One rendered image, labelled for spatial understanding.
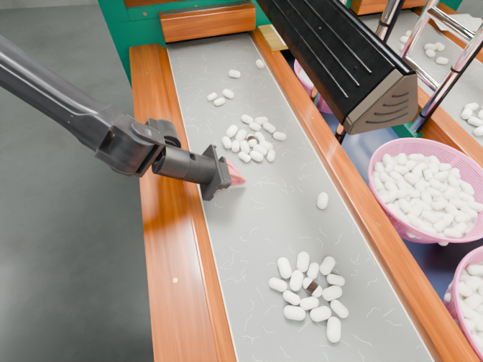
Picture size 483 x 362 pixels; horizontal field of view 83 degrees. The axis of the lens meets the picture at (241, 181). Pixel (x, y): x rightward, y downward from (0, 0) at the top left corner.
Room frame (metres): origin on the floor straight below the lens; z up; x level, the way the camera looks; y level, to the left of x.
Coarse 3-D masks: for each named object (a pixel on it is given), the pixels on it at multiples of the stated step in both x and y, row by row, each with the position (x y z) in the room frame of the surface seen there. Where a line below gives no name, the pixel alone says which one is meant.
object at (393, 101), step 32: (256, 0) 0.53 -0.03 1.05; (288, 0) 0.43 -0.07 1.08; (320, 0) 0.38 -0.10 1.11; (288, 32) 0.39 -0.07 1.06; (320, 32) 0.34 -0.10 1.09; (352, 32) 0.30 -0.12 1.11; (320, 64) 0.30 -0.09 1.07; (352, 64) 0.27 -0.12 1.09; (384, 64) 0.24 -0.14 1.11; (352, 96) 0.24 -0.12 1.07; (384, 96) 0.21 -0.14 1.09; (416, 96) 0.22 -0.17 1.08; (352, 128) 0.21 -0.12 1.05; (384, 128) 0.22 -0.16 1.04
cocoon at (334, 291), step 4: (328, 288) 0.12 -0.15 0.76; (332, 288) 0.12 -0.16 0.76; (336, 288) 0.12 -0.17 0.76; (340, 288) 0.12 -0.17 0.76; (324, 292) 0.11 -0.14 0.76; (328, 292) 0.11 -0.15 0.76; (332, 292) 0.11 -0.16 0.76; (336, 292) 0.11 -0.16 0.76; (340, 292) 0.11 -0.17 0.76; (324, 296) 0.10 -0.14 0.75; (328, 296) 0.10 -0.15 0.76; (332, 296) 0.10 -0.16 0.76; (336, 296) 0.10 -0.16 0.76; (340, 296) 0.11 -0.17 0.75; (328, 300) 0.10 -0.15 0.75
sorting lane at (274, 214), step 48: (192, 48) 0.91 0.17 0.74; (240, 48) 0.91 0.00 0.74; (192, 96) 0.66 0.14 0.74; (240, 96) 0.66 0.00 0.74; (192, 144) 0.47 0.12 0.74; (288, 144) 0.47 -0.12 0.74; (240, 192) 0.33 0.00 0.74; (288, 192) 0.33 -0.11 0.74; (336, 192) 0.33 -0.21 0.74; (240, 240) 0.21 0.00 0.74; (288, 240) 0.21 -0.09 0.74; (336, 240) 0.21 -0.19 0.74; (240, 288) 0.12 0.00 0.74; (288, 288) 0.12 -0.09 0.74; (384, 288) 0.12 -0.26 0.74; (240, 336) 0.05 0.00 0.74; (288, 336) 0.05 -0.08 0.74; (384, 336) 0.05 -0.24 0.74
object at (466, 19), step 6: (456, 18) 1.07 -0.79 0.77; (462, 18) 1.07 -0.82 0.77; (468, 18) 1.07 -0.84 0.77; (474, 18) 1.07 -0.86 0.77; (480, 18) 1.07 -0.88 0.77; (438, 24) 1.02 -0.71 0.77; (462, 24) 1.02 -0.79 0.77; (468, 24) 1.02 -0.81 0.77; (474, 24) 1.02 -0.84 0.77; (480, 24) 1.02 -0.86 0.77; (474, 30) 0.98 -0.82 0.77
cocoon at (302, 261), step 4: (300, 252) 0.18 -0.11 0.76; (304, 252) 0.18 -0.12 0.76; (300, 256) 0.17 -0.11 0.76; (304, 256) 0.17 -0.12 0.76; (308, 256) 0.17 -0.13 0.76; (300, 260) 0.17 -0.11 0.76; (304, 260) 0.17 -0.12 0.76; (308, 260) 0.17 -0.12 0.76; (300, 264) 0.16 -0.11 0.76; (304, 264) 0.16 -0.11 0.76; (300, 268) 0.15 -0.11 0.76; (304, 268) 0.15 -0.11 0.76
